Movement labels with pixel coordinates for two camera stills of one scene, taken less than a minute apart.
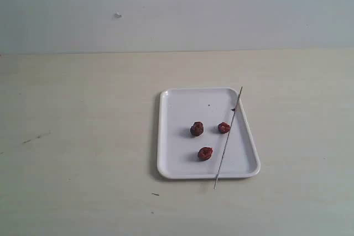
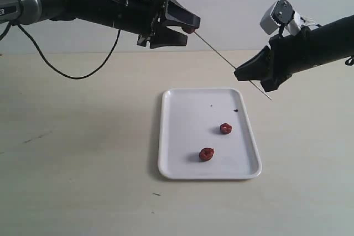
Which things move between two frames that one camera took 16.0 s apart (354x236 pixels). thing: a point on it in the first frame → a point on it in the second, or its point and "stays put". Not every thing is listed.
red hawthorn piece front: x=204 y=153 stays put
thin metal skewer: x=228 y=137 → x=230 y=64
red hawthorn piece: x=223 y=128 stays put
